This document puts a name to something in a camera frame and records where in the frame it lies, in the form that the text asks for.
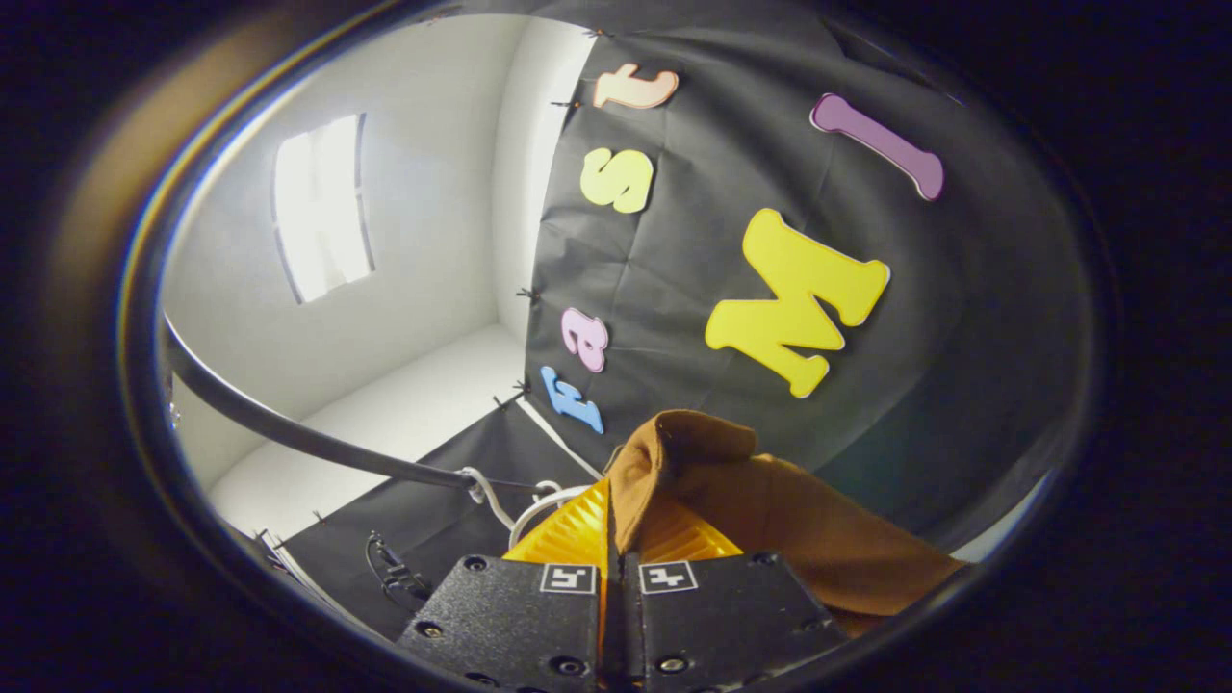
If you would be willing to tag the brown jacket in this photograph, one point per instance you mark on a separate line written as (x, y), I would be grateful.
(818, 539)

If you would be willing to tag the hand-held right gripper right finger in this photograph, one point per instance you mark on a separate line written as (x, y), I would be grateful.
(722, 616)

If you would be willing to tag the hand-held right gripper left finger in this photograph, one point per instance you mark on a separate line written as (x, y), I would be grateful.
(510, 616)

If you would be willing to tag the ceiling light panel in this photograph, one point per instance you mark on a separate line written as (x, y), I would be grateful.
(322, 207)

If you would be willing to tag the black clothes rack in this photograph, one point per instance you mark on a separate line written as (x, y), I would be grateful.
(308, 445)

